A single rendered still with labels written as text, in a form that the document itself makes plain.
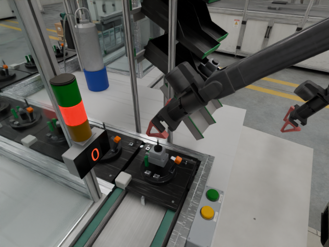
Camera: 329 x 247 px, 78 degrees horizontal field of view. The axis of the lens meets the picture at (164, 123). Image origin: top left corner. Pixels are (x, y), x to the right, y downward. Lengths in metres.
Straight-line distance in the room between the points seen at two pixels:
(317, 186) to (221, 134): 1.40
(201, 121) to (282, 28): 3.72
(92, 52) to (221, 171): 1.07
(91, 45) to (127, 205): 1.03
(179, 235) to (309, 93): 0.73
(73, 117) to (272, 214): 0.77
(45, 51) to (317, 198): 2.22
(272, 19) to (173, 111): 4.04
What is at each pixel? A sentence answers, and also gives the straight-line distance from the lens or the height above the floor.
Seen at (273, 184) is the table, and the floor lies 0.86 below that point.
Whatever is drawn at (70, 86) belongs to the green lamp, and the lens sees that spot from 0.45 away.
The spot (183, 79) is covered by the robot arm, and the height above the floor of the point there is 1.37.
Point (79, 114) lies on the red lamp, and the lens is 0.49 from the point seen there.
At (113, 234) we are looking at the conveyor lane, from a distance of 0.76.
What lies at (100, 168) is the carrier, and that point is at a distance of 0.85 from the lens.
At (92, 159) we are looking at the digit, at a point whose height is 1.20.
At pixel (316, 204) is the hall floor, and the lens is 2.25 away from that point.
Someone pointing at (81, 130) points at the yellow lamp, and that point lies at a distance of 0.51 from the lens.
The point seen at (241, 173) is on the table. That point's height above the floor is 0.86.
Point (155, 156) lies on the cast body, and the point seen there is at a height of 1.07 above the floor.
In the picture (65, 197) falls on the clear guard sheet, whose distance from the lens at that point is 0.65.
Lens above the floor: 1.60
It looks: 38 degrees down
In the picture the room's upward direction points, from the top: straight up
